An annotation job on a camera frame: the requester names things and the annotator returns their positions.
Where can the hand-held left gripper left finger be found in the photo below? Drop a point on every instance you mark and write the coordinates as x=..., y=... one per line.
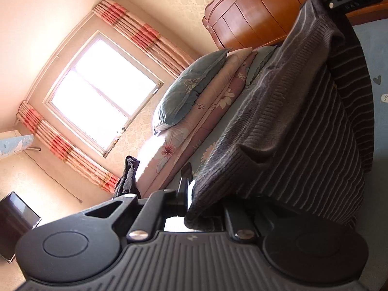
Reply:
x=183, y=197

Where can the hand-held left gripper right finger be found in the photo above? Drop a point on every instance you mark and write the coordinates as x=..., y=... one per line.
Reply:
x=236, y=221

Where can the grey striped knit sweater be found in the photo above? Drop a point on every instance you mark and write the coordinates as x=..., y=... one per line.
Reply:
x=288, y=127

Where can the black garment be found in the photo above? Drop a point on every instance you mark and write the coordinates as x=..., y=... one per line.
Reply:
x=127, y=175

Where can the wooden headboard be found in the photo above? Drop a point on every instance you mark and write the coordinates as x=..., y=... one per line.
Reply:
x=251, y=12

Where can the blue-grey flat pillow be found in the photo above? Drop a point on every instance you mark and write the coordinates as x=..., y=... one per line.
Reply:
x=260, y=60

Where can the pink floral folded quilt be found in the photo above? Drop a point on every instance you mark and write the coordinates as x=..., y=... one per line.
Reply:
x=212, y=97

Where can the blue-grey printed pillow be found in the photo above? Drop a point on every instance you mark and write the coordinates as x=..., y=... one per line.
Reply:
x=188, y=88

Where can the window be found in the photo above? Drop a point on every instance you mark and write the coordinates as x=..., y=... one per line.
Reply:
x=103, y=91

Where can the flat screen television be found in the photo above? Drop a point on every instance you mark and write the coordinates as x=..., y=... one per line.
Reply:
x=15, y=215

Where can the covered air conditioner unit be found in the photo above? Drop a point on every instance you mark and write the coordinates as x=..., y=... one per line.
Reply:
x=15, y=144

